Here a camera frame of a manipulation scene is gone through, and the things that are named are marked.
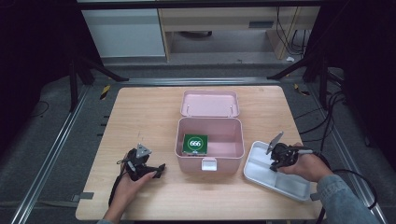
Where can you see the grey tape piece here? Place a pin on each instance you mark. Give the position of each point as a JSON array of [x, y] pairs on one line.
[[314, 196], [83, 196]]

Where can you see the person's left hand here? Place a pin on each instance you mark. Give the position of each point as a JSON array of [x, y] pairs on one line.
[[129, 189]]

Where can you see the light wooden desk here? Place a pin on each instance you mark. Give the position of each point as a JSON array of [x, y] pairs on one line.
[[218, 18]]

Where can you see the metal floor rail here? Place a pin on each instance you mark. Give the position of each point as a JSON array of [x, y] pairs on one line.
[[46, 161], [351, 161]]

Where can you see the pink storage box with lid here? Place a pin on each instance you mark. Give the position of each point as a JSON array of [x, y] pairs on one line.
[[210, 105]]

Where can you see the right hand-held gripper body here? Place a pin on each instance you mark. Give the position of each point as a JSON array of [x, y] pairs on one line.
[[285, 154]]

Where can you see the white cabinet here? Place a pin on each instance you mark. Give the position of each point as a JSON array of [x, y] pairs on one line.
[[124, 32]]

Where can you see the small white floor scrap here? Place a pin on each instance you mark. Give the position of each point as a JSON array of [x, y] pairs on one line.
[[290, 59]]

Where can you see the white divided tray insert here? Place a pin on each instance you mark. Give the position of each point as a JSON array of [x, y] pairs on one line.
[[280, 183]]

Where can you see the black chair base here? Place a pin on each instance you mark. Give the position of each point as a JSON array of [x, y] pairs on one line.
[[195, 34]]

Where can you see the person's right hand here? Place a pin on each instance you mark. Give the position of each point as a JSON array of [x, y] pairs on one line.
[[308, 168]]

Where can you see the yellow black tape strip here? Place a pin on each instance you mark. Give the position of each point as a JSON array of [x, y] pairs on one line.
[[301, 90], [105, 92]]

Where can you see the green cardboard box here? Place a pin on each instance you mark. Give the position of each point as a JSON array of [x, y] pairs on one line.
[[195, 144]]

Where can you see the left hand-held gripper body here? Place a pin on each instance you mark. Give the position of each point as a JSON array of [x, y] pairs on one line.
[[137, 163]]

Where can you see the black metal stand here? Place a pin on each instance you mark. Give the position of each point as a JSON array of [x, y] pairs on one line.
[[73, 84], [323, 81]]

